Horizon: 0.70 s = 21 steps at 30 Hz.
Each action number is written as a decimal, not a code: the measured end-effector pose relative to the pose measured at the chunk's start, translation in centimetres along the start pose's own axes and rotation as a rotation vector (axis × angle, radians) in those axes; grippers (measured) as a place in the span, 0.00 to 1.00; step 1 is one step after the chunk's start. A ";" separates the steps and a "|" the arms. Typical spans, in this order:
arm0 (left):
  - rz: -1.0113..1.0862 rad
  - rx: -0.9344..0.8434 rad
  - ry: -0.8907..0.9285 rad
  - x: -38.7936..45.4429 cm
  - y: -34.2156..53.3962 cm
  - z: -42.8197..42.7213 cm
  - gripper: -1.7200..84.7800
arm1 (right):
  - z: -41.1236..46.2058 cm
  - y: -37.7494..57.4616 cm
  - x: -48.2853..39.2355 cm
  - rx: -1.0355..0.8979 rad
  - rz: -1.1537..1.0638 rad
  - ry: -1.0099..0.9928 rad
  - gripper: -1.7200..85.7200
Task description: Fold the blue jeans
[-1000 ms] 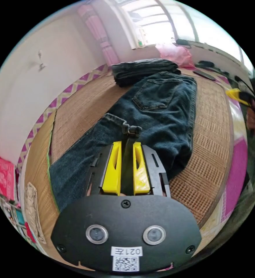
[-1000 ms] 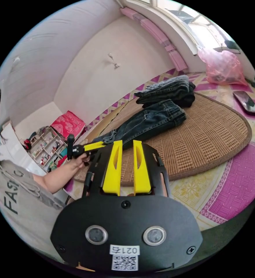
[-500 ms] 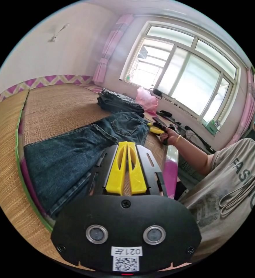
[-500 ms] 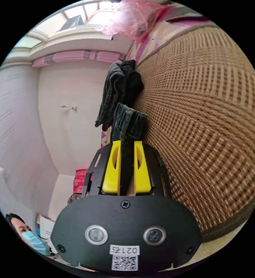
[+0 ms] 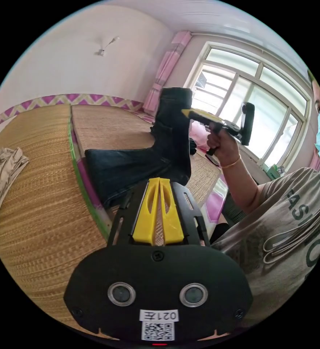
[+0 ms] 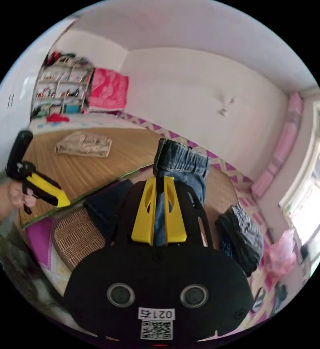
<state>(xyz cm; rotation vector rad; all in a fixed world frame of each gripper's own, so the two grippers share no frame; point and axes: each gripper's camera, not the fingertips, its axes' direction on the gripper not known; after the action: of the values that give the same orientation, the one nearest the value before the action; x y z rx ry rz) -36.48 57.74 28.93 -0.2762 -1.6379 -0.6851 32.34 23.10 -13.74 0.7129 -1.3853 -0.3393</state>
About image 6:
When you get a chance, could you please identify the blue jeans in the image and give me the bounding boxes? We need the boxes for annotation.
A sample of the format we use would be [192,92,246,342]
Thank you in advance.
[83,138,210,246]

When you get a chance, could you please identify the red flowered folded quilt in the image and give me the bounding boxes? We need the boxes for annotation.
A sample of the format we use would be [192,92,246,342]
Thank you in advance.
[88,67,130,112]

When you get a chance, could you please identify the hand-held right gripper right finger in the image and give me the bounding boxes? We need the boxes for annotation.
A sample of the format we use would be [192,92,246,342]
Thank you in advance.
[163,176,188,244]

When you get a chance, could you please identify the pink curtain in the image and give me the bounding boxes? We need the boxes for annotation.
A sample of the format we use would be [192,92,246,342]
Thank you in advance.
[251,92,304,200]

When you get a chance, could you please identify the beige folded garment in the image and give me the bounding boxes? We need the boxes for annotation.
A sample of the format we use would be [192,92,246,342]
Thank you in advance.
[54,131,113,159]

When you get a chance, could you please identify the person's body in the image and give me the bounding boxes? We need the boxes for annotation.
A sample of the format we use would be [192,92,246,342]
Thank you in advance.
[0,212,65,314]

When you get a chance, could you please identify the shelf with clutter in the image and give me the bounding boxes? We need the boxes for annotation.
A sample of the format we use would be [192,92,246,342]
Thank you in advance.
[30,51,93,118]

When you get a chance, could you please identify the pink plastic bag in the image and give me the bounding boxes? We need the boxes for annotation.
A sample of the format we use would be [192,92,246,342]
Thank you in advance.
[265,228,297,276]

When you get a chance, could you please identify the window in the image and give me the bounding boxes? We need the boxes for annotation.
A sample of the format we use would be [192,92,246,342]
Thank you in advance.
[278,100,320,276]

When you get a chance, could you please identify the person's left hand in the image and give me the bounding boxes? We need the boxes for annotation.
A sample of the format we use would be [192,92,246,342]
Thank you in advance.
[8,181,38,210]

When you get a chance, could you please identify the bed with woven mat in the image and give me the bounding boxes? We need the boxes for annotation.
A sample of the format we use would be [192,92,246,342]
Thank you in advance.
[19,111,288,328]

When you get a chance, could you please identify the white cupboard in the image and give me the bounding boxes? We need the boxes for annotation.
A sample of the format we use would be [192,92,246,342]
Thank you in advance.
[0,65,34,179]

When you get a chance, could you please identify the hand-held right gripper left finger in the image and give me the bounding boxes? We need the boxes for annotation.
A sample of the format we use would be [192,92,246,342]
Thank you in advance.
[131,177,158,245]

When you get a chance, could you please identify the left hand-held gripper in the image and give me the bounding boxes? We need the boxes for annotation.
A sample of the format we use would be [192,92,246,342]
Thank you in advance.
[6,159,71,214]

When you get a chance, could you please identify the pile of clothes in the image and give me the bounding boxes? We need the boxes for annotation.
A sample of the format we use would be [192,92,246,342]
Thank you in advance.
[215,204,264,277]

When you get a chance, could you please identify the red cloth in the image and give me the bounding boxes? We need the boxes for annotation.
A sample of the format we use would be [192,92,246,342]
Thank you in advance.
[46,113,70,124]

